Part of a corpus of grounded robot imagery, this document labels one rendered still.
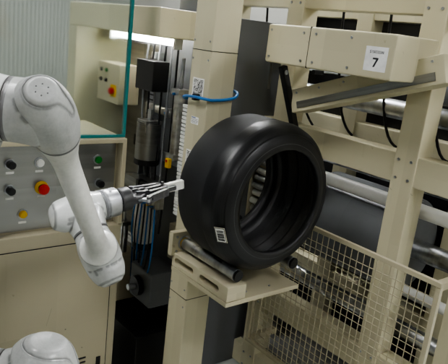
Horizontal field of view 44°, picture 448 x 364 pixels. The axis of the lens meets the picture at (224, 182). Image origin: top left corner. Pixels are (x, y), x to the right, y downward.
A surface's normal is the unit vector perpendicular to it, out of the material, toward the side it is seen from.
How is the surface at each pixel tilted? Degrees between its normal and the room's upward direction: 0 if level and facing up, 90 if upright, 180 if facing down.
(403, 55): 90
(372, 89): 90
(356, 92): 90
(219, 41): 90
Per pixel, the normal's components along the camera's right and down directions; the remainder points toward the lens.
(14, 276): 0.62, 0.27
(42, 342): 0.25, -0.94
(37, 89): 0.29, -0.36
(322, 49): -0.78, 0.07
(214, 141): -0.49, -0.61
